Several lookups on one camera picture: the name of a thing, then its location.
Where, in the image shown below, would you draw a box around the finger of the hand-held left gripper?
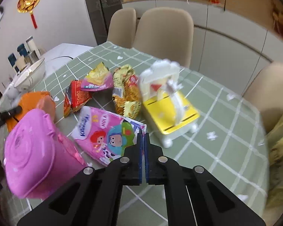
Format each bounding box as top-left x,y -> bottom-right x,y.
0,105 -> 23,130

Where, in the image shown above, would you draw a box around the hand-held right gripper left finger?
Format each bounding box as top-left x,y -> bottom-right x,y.
16,131 -> 145,226

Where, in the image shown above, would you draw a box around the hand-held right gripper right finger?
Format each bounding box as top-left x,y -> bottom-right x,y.
144,132 -> 267,226

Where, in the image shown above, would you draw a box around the orange snack packet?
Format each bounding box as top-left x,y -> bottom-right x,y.
6,91 -> 57,132

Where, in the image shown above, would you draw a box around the pink cartoon tissue packet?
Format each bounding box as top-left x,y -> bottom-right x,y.
72,106 -> 147,167

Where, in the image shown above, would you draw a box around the red foil packet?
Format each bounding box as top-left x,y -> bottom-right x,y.
64,80 -> 92,118

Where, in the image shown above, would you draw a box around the golden noodle snack packet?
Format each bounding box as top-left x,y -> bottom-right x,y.
112,65 -> 142,119

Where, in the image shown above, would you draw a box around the pink yellow chip packet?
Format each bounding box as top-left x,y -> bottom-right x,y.
81,62 -> 114,92

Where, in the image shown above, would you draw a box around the purple plastic box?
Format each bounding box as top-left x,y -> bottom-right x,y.
3,108 -> 88,199

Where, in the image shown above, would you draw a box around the patterned bowl with food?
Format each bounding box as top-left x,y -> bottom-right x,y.
13,58 -> 46,92

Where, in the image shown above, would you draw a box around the white yellow toy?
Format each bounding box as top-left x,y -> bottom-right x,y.
139,59 -> 200,149

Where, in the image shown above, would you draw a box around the steel mug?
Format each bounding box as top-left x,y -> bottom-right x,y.
26,49 -> 40,64

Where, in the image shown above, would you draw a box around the green checked tablecloth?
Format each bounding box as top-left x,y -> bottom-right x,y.
0,41 -> 270,226

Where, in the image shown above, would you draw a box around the white bottle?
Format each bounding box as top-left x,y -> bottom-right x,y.
26,36 -> 37,52

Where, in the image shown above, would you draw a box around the dark glass cabinet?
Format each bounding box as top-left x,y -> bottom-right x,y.
81,0 -> 123,46

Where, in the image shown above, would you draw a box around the narrow beige chair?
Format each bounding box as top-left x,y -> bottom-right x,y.
107,8 -> 137,49

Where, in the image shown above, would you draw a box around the grey sideboard cabinet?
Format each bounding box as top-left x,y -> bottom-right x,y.
121,0 -> 283,76

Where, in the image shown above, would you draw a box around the red gold wall ornament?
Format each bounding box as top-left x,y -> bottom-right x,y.
17,0 -> 42,29

